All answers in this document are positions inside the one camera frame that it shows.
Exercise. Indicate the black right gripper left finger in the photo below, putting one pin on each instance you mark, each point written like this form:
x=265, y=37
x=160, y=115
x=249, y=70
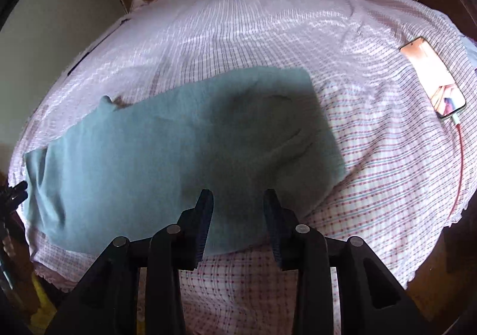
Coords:
x=178, y=246

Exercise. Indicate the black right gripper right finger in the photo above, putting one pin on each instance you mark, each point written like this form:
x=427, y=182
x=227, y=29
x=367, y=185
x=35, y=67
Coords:
x=296, y=246

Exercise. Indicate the teal pants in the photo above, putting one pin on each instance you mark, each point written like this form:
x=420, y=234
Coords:
x=130, y=171

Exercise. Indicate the pink checkered bed sheet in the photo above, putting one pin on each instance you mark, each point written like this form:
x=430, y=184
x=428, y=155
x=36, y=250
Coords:
x=408, y=174

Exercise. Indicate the white smartphone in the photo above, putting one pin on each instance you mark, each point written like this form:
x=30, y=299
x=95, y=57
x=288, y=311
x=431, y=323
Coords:
x=435, y=78

